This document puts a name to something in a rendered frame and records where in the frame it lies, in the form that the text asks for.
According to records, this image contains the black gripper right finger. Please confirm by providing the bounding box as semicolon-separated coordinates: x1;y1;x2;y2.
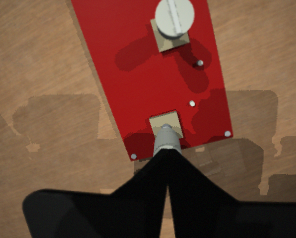
168;149;296;238

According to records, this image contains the red circuit board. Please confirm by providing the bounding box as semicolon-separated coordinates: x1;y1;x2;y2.
71;0;233;161

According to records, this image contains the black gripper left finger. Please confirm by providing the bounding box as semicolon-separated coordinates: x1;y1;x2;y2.
22;148;169;238

